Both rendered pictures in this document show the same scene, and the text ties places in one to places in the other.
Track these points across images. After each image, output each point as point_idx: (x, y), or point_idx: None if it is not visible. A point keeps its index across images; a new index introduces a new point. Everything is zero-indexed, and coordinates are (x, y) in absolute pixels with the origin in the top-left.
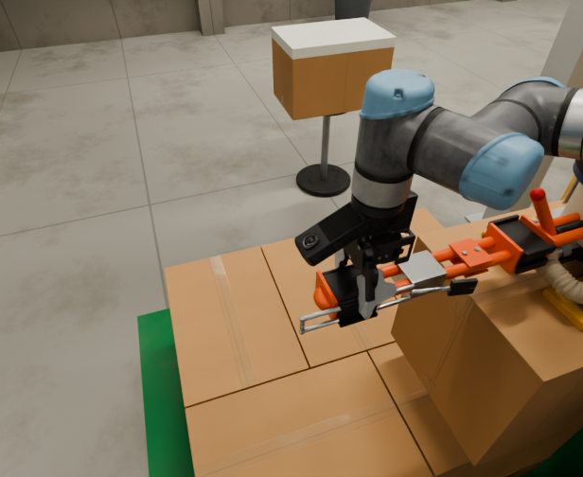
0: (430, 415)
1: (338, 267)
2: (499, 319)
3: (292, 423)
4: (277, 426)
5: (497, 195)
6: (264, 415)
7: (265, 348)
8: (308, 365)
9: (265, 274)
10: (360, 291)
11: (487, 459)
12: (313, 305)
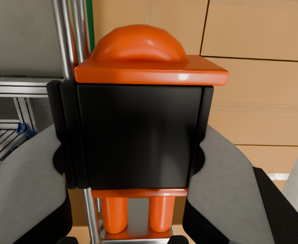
0: None
1: (201, 141)
2: (101, 232)
3: (164, 22)
4: (167, 8)
5: None
6: (181, 0)
7: (236, 24)
8: (202, 55)
9: None
10: (40, 166)
11: None
12: (249, 84)
